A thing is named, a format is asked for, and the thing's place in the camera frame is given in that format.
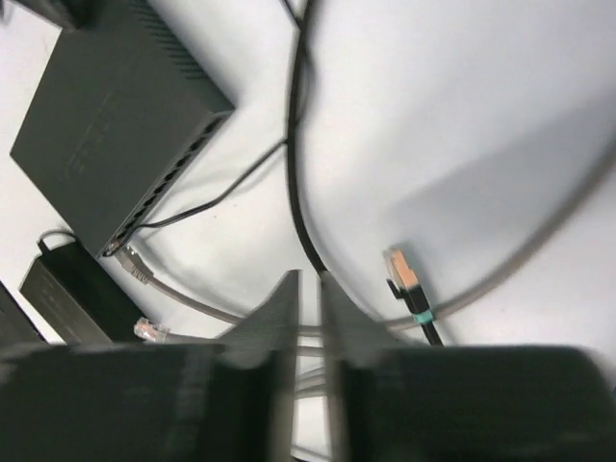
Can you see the black power adapter brick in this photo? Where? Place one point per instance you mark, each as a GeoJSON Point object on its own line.
{"type": "Point", "coordinates": [76, 296]}

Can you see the black network switch box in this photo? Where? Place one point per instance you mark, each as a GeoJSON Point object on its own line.
{"type": "Point", "coordinates": [120, 111]}

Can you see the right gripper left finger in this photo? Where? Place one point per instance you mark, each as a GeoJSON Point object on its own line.
{"type": "Point", "coordinates": [253, 384]}

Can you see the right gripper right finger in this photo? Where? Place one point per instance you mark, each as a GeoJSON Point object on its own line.
{"type": "Point", "coordinates": [354, 344]}

